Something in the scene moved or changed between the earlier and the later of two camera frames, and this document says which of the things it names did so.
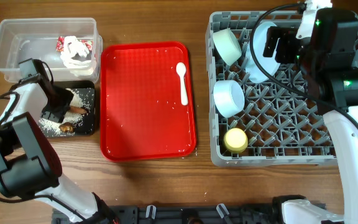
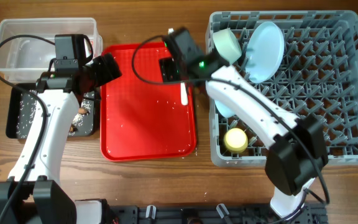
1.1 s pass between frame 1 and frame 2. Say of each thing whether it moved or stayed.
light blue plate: stayed
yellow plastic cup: stayed
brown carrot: stayed
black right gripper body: moved
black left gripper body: moved
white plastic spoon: stayed
